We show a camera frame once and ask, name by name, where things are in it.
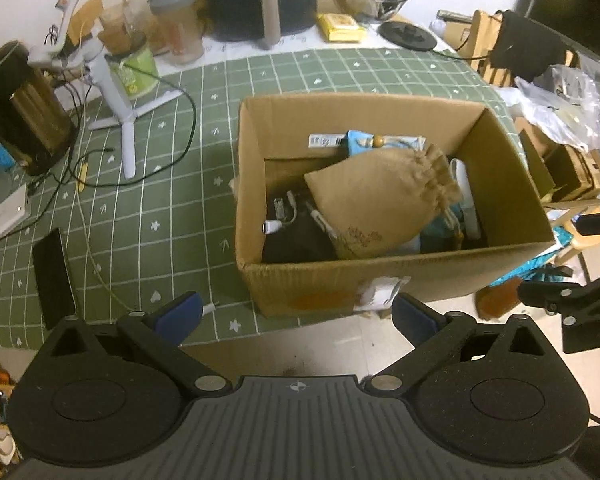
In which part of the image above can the teal cloth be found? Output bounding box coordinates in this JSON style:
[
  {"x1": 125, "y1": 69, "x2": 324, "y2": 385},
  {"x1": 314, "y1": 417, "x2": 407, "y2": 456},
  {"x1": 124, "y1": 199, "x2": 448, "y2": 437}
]
[{"x1": 419, "y1": 204, "x2": 465, "y2": 254}]

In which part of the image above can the white adapter cable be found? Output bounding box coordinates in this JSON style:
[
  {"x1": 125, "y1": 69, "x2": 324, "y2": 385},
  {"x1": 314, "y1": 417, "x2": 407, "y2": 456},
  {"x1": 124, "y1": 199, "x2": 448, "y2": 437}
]
[{"x1": 262, "y1": 188, "x2": 339, "y2": 239}]

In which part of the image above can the brown burlap drawstring pouch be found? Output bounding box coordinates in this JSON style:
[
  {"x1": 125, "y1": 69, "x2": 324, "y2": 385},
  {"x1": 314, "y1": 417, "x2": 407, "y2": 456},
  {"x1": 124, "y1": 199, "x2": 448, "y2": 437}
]
[{"x1": 304, "y1": 144, "x2": 463, "y2": 259}]

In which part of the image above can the black and grey cloth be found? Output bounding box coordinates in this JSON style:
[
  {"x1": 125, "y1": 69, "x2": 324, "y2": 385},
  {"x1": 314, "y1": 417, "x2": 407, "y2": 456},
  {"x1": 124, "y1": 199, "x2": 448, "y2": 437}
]
[{"x1": 261, "y1": 210, "x2": 337, "y2": 263}]

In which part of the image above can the blue tissue pack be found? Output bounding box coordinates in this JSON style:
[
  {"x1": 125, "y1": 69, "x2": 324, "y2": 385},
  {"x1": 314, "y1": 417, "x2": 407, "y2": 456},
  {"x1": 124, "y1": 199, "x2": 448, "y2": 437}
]
[{"x1": 346, "y1": 130, "x2": 426, "y2": 156}]

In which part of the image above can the brown cardboard box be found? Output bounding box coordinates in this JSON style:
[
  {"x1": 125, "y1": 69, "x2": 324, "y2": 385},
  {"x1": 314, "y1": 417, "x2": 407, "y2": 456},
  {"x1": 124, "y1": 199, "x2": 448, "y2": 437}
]
[{"x1": 235, "y1": 93, "x2": 554, "y2": 316}]

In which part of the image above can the black smartphone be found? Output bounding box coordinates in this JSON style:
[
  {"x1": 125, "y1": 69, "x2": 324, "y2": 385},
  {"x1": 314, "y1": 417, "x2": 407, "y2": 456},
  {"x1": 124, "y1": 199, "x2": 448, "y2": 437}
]
[{"x1": 32, "y1": 228, "x2": 76, "y2": 330}]

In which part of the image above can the green checked tablecloth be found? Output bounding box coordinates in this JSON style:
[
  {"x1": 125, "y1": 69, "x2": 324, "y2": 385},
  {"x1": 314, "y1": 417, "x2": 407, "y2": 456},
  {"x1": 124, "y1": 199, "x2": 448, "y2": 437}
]
[{"x1": 0, "y1": 48, "x2": 512, "y2": 349}]

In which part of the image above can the white power adapter box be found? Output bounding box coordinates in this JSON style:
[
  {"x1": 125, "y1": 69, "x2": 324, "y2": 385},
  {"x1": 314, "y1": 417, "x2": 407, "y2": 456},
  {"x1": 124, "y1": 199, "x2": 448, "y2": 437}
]
[{"x1": 0, "y1": 184, "x2": 30, "y2": 238}]

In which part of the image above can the white plastic bag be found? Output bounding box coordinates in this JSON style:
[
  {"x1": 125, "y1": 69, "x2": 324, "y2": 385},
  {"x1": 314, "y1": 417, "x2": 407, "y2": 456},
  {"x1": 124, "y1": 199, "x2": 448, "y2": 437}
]
[{"x1": 514, "y1": 65, "x2": 600, "y2": 153}]

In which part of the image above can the green label jar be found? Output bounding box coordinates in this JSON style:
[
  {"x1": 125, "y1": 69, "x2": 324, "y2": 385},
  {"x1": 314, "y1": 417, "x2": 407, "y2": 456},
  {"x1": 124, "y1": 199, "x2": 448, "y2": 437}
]
[{"x1": 109, "y1": 32, "x2": 158, "y2": 99}]

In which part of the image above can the black cloth on chair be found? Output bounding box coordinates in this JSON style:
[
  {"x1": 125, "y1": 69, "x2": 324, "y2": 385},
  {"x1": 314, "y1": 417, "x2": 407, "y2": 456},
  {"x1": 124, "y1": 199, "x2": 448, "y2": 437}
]
[{"x1": 489, "y1": 10, "x2": 578, "y2": 81}]

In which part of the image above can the white phone gimbal tripod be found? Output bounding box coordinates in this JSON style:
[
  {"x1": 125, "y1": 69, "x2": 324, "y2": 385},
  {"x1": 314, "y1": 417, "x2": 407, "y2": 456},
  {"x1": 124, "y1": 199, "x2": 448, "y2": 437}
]
[{"x1": 28, "y1": 0, "x2": 183, "y2": 179}]

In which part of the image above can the grey lid shaker bottle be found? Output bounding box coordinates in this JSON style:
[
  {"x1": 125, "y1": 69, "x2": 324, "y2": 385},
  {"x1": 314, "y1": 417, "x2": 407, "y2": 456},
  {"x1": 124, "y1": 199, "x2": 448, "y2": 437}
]
[{"x1": 148, "y1": 0, "x2": 204, "y2": 65}]

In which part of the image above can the wooden chair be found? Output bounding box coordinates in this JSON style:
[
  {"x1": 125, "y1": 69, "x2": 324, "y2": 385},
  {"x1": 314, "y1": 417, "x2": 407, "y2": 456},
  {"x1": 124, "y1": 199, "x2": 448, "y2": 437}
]
[{"x1": 462, "y1": 10, "x2": 579, "y2": 87}]

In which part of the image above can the black kettle base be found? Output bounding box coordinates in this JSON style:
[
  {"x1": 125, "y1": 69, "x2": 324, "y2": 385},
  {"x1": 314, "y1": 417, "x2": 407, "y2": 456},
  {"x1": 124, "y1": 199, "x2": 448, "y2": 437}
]
[{"x1": 377, "y1": 21, "x2": 437, "y2": 52}]

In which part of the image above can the yellow wipes pack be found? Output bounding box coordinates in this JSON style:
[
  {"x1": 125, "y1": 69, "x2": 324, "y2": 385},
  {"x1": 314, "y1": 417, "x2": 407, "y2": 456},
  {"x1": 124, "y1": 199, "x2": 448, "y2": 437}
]
[{"x1": 316, "y1": 13, "x2": 366, "y2": 44}]

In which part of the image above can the black power cable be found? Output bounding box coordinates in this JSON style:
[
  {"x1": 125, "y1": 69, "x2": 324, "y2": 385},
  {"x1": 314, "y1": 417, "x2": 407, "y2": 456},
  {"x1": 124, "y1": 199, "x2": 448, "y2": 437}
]
[{"x1": 431, "y1": 12, "x2": 506, "y2": 64}]

